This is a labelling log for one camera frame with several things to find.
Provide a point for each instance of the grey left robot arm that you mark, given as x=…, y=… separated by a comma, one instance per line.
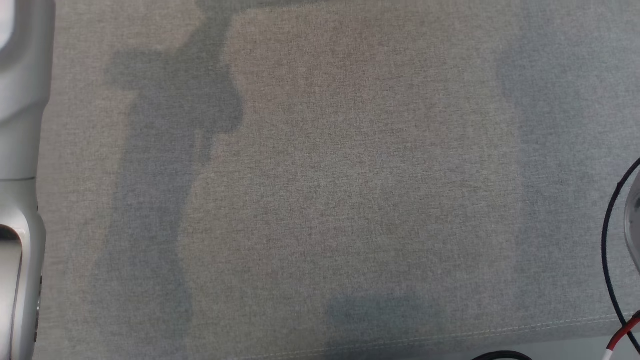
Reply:
x=20, y=125

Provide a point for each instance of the grey fabric sofa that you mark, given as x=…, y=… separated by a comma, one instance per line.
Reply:
x=350, y=175

